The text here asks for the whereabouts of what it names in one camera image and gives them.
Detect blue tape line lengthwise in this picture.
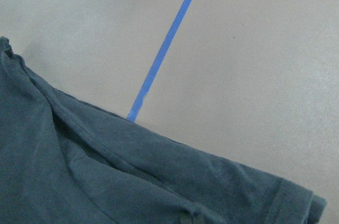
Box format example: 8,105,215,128
127,0,192,122

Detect black printed t-shirt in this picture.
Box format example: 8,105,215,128
1,37,327,223

